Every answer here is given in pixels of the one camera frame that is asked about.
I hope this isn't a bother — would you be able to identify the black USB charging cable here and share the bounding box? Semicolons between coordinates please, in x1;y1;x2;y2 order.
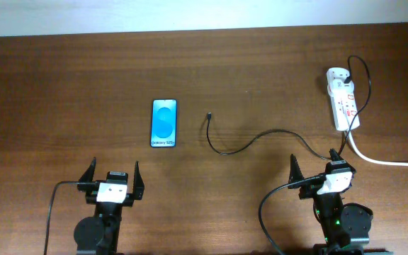
205;55;373;162

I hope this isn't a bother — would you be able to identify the white USB charger adapter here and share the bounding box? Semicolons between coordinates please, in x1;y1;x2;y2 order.
327;77;354;97

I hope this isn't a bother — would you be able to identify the white power strip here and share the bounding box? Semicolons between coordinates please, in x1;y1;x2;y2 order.
326;67;361;132

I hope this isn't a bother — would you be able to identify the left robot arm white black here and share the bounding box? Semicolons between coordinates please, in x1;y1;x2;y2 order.
74;159;145;254

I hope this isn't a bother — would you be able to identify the blue Galaxy smartphone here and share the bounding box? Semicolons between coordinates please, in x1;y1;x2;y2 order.
150;99;177;148

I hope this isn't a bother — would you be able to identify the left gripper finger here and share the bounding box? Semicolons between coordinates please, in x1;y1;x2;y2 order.
79;157;96;183
132;161;145;200

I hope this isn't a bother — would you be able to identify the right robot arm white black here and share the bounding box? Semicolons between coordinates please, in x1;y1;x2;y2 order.
288;149;373;254

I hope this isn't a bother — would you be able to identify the white power strip cord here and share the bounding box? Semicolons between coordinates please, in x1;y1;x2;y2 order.
345;129;408;169

